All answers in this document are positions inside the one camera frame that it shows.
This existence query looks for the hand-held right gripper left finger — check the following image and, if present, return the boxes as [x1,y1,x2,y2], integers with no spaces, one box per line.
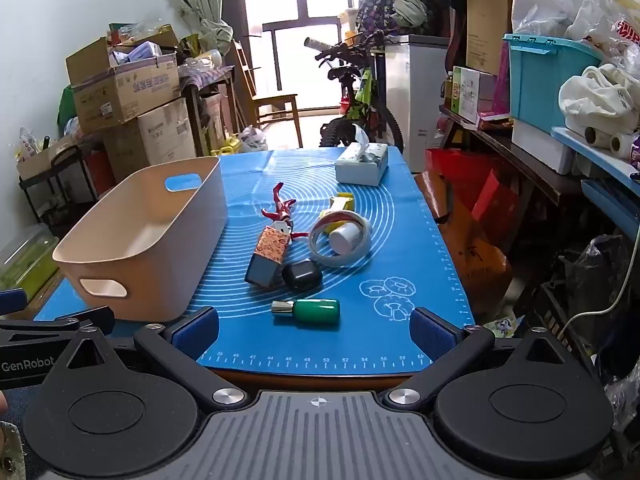
[60,306,249,407]

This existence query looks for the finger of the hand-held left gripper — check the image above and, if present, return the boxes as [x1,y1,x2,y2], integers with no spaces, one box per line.
[0,306,116,333]
[0,289,27,317]

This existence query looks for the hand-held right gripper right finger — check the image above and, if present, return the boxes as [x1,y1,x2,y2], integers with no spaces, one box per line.
[382,306,576,407]

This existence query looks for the beige plastic basket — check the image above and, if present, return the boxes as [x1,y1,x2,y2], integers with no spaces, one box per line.
[52,156,229,323]

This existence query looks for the green bottle with gold cap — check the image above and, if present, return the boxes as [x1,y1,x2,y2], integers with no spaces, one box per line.
[271,298,341,327]

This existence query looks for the black earbud case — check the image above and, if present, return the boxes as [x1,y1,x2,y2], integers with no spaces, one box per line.
[281,258,323,291]

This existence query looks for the small white bottle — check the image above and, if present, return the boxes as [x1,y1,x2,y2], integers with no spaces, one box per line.
[328,222,362,255]

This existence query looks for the clear tape ring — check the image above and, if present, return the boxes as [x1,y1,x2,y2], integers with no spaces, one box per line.
[308,210,373,267]

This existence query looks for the red toy figure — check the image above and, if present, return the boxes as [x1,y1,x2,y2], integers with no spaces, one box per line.
[261,182,308,241]

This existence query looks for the yellow plastic toy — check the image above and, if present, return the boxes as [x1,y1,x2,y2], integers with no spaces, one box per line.
[320,192,356,221]

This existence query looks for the green transparent container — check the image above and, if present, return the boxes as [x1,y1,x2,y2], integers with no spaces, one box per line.
[0,223,60,303]

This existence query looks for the orange paper bag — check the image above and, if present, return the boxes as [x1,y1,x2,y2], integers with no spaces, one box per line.
[415,172,513,311]

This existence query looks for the blue silicone mat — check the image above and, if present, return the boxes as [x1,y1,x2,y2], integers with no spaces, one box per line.
[34,147,476,376]

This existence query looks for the black plastic crate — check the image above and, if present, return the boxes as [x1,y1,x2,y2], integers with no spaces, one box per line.
[530,280,601,361]

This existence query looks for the black metal cart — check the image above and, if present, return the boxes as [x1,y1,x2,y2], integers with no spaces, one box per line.
[19,145,101,226]

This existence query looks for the red paper bag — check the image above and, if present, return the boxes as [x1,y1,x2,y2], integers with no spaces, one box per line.
[425,149,521,256]

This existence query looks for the white tissue box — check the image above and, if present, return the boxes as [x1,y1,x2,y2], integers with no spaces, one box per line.
[334,125,390,187]

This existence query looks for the yellow plastic item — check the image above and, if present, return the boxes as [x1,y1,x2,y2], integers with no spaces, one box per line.
[211,135,242,157]

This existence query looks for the dark wooden shelf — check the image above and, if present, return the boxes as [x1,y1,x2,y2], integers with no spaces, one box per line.
[439,105,586,206]

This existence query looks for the large closed cardboard box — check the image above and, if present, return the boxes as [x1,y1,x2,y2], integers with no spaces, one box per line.
[102,97,197,183]

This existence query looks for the white plastic bag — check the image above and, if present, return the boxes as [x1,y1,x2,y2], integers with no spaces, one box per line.
[239,126,269,153]

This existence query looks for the white flat box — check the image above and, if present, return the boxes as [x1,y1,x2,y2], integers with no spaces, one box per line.
[511,119,576,176]

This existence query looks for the light blue shelf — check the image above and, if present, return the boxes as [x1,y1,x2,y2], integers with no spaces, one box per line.
[551,126,640,241]

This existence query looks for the white chest freezer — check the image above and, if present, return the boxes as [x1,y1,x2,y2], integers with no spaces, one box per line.
[385,35,451,173]

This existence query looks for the open cardboard box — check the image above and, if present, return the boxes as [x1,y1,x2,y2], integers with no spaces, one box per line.
[66,35,181,135]

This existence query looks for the green and white carton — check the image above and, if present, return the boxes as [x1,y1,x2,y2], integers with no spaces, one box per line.
[451,66,496,126]

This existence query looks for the wooden chair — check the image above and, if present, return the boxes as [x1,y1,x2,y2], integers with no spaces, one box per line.
[232,40,304,148]

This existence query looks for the green and black bicycle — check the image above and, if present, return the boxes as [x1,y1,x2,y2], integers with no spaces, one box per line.
[303,30,405,153]

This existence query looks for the cluttered small table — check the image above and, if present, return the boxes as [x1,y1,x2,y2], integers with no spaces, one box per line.
[180,67,238,156]

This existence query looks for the teal plastic storage bin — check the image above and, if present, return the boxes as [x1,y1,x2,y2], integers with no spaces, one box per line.
[502,33,606,135]

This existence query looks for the white cloth bag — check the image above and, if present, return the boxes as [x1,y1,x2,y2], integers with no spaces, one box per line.
[558,63,640,136]

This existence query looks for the tall brown cardboard box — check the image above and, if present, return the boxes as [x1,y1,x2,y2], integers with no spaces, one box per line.
[466,0,517,76]

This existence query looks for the pile of clothes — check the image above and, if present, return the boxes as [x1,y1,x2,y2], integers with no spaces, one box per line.
[357,0,436,38]

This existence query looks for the white plastic bags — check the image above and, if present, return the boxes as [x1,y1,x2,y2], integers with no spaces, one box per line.
[511,0,640,61]

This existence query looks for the white cable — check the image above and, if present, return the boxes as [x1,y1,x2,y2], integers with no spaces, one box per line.
[557,220,640,341]

